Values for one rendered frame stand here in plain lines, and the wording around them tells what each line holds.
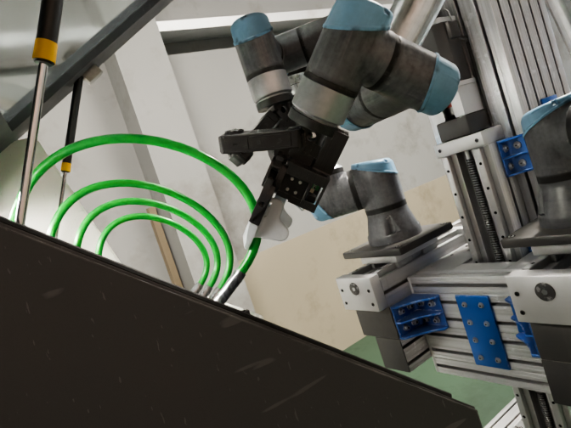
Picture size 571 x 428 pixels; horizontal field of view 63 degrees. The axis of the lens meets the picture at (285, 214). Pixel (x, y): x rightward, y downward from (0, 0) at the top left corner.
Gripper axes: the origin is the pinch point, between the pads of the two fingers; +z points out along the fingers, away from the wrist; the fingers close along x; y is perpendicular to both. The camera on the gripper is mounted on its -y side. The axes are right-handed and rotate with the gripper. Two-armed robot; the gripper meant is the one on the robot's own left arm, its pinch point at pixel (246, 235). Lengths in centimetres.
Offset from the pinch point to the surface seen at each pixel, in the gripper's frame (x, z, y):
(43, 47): -21.2, -18.6, -23.0
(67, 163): 30, 15, -42
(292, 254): 235, 106, 30
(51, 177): 30, 20, -45
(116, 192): 184, 91, -82
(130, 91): 193, 36, -95
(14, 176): 27, 21, -51
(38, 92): -22.4, -14.9, -22.0
